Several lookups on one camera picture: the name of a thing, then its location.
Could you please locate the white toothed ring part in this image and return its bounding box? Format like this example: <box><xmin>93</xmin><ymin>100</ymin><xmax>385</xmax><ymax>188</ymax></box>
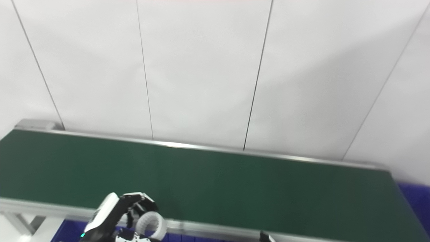
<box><xmin>135</xmin><ymin>211</ymin><xmax>168</xmax><ymax>241</ymax></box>

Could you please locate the empty blue bin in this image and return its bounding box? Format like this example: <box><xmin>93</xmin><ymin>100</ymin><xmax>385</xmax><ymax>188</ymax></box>
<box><xmin>396</xmin><ymin>182</ymin><xmax>430</xmax><ymax>237</ymax></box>

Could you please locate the grey conveyor end housing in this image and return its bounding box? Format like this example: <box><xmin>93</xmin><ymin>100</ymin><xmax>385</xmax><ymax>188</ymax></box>
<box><xmin>14</xmin><ymin>118</ymin><xmax>65</xmax><ymax>131</ymax></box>

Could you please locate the aluminium conveyor support leg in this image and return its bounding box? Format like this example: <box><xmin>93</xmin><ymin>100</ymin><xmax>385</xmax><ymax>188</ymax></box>
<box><xmin>0</xmin><ymin>211</ymin><xmax>46</xmax><ymax>236</ymax></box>

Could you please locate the blue bin with white parts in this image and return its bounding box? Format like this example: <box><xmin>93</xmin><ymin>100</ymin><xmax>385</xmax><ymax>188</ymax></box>
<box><xmin>50</xmin><ymin>220</ymin><xmax>188</xmax><ymax>242</ymax></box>

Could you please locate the green conveyor belt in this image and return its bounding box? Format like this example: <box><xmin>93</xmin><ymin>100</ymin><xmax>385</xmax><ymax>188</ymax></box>
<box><xmin>0</xmin><ymin>129</ymin><xmax>430</xmax><ymax>242</ymax></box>
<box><xmin>0</xmin><ymin>118</ymin><xmax>430</xmax><ymax>242</ymax></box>

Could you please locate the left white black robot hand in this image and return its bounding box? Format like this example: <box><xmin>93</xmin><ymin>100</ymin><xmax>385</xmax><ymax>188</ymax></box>
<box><xmin>80</xmin><ymin>192</ymin><xmax>159</xmax><ymax>242</ymax></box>

